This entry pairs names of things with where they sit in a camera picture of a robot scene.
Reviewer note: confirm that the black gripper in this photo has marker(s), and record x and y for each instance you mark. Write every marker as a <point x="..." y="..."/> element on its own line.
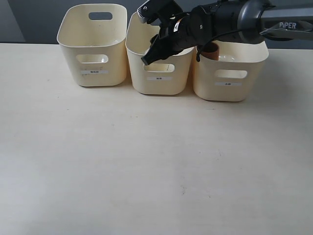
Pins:
<point x="187" y="30"/>

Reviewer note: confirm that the brown wooden cup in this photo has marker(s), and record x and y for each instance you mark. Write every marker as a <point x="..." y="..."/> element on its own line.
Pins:
<point x="211" y="51"/>

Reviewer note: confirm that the white paper cup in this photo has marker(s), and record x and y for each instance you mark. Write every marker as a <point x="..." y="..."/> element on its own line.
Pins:
<point x="159" y="67"/>

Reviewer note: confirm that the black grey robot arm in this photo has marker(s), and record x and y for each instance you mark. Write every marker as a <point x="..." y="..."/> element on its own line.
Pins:
<point x="234" y="21"/>

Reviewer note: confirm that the middle cream plastic bin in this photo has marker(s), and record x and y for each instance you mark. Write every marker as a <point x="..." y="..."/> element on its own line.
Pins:
<point x="154" y="83"/>

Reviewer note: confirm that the cream plastic bin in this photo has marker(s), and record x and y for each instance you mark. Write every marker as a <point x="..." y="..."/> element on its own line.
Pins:
<point x="154" y="83"/>
<point x="232" y="76"/>
<point x="92" y="39"/>

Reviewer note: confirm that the left cream plastic bin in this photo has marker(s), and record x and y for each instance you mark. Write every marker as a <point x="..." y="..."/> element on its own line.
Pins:
<point x="92" y="39"/>

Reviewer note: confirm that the right cream plastic bin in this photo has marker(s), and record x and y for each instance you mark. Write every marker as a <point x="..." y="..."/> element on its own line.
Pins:
<point x="232" y="76"/>

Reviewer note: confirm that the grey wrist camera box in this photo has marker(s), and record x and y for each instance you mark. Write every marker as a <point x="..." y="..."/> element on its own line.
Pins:
<point x="152" y="10"/>

